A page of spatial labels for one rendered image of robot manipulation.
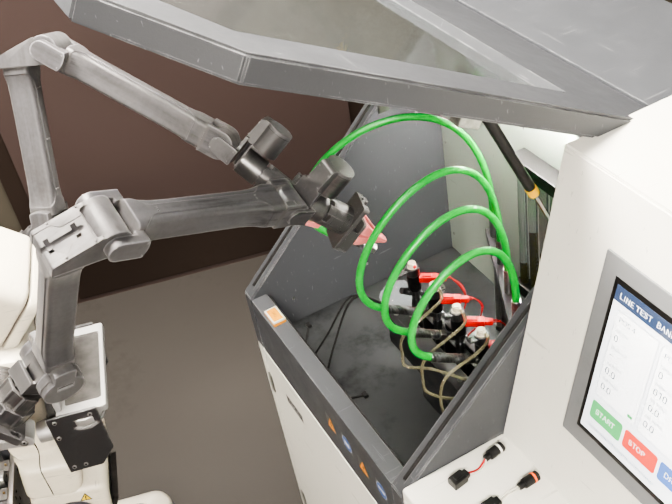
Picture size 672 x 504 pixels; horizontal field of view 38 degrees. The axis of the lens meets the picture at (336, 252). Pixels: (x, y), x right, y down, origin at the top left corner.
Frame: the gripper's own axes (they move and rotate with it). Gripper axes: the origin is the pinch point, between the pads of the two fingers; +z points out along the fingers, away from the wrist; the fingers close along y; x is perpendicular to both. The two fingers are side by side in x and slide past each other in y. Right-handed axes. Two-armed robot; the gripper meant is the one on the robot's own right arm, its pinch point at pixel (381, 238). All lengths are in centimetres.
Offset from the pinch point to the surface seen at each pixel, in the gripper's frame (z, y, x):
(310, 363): 5.8, -32.8, -0.1
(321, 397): 7.5, -34.1, -8.3
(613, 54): 14, 52, -1
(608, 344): 11, 22, -49
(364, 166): 6.7, -0.8, 33.3
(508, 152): -12.6, 34.9, -30.6
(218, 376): 52, -120, 102
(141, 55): -13, -49, 161
